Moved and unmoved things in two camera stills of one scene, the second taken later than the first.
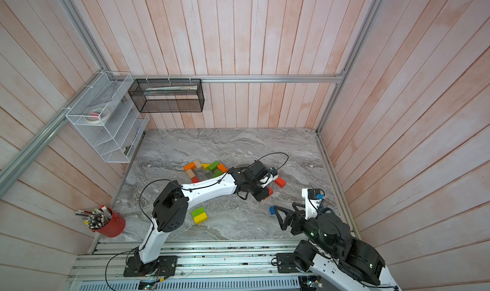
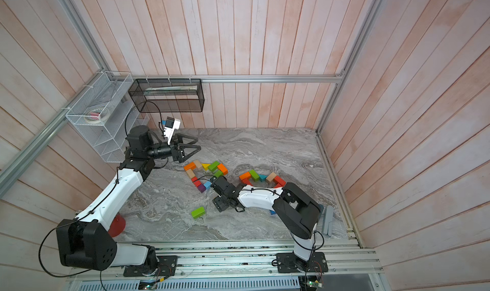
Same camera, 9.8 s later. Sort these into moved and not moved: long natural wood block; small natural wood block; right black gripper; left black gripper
Moved: left black gripper; right black gripper
Not moved: small natural wood block; long natural wood block
